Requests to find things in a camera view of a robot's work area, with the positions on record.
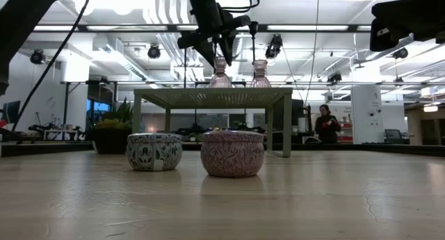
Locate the office chair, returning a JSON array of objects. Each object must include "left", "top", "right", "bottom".
[{"left": 384, "top": 128, "right": 404, "bottom": 145}]

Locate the green perforated metal riser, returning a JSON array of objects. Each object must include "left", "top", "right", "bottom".
[{"left": 133, "top": 87, "right": 293, "bottom": 159}]

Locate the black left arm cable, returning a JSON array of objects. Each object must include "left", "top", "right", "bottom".
[{"left": 11, "top": 0, "right": 95, "bottom": 132}]

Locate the potted succulent plant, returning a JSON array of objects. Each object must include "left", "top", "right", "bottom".
[{"left": 88, "top": 97, "right": 136, "bottom": 155}]

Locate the black overhead beam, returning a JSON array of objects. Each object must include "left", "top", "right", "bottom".
[{"left": 33, "top": 23, "right": 373, "bottom": 33}]

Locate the white ceiling duct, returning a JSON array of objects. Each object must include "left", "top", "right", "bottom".
[{"left": 92, "top": 36, "right": 150, "bottom": 81}]

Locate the black aluminium table frame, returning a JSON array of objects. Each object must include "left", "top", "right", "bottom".
[{"left": 0, "top": 141, "right": 445, "bottom": 158}]

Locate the blue white candle tin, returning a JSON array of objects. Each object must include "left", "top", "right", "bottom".
[{"left": 126, "top": 132, "right": 184, "bottom": 172}]

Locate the pink glass candle holder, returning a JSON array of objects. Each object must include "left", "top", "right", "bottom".
[
  {"left": 250, "top": 59, "right": 272, "bottom": 89},
  {"left": 208, "top": 56, "right": 233, "bottom": 89}
]

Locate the pink patterned candle tin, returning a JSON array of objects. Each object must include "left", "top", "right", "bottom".
[{"left": 200, "top": 129, "right": 266, "bottom": 178}]

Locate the person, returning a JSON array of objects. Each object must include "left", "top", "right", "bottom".
[{"left": 314, "top": 104, "right": 343, "bottom": 145}]

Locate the white pillar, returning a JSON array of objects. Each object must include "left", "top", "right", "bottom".
[{"left": 350, "top": 85, "right": 383, "bottom": 145}]

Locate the tallest black candlestick holder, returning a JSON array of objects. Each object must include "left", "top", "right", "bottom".
[{"left": 249, "top": 20, "right": 259, "bottom": 62}]

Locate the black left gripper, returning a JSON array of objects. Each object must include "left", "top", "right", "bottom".
[{"left": 177, "top": 10, "right": 252, "bottom": 69}]

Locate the dark monitor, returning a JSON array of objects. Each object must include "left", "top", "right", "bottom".
[{"left": 1, "top": 99, "right": 21, "bottom": 125}]

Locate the black horizontal rail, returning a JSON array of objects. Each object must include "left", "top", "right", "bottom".
[{"left": 60, "top": 80, "right": 445, "bottom": 87}]

